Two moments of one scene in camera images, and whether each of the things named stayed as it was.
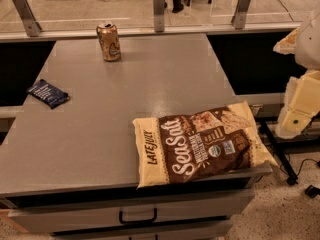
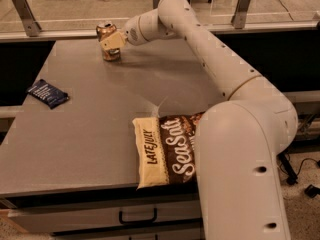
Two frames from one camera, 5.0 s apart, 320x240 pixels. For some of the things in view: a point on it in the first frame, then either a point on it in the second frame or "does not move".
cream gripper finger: [288, 44] to [132, 32]
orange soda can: [110, 42] does not move
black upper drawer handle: [150, 222] does not move
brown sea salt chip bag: [199, 144] does not move
